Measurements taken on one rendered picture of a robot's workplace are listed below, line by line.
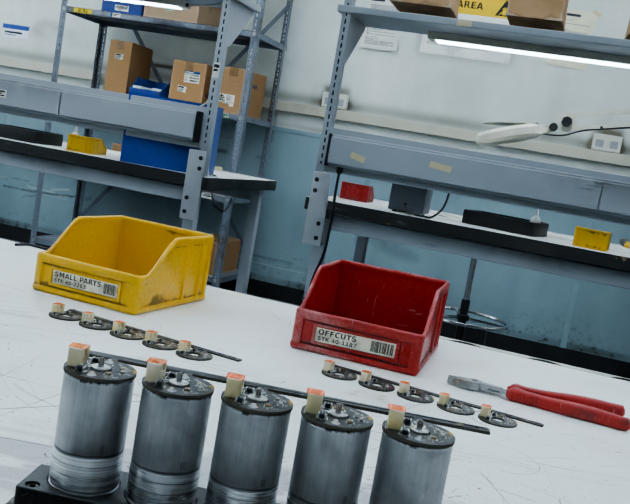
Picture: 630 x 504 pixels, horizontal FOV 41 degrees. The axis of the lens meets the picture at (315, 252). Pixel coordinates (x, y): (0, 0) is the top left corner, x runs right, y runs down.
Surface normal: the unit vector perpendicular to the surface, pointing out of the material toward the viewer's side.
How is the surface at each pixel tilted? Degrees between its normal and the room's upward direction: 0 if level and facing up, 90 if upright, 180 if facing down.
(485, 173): 90
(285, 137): 90
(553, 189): 90
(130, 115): 90
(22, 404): 0
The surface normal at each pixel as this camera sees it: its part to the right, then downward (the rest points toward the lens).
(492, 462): 0.17, -0.98
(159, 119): -0.29, 0.07
